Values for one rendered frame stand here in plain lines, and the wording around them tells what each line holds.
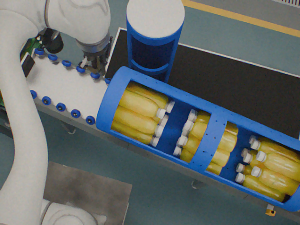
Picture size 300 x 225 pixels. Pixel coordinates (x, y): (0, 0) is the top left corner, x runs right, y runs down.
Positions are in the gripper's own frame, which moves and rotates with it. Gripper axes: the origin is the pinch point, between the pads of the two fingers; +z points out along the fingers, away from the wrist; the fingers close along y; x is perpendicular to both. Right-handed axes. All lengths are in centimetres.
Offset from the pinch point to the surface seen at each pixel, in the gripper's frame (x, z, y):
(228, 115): -43, 25, 22
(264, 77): -57, 130, 103
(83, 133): 26, 145, -10
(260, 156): -62, 27, 17
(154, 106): -18.0, 26.2, 7.2
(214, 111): -37.7, 23.9, 19.1
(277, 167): -70, 26, 17
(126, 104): -8.5, 27.1, 1.3
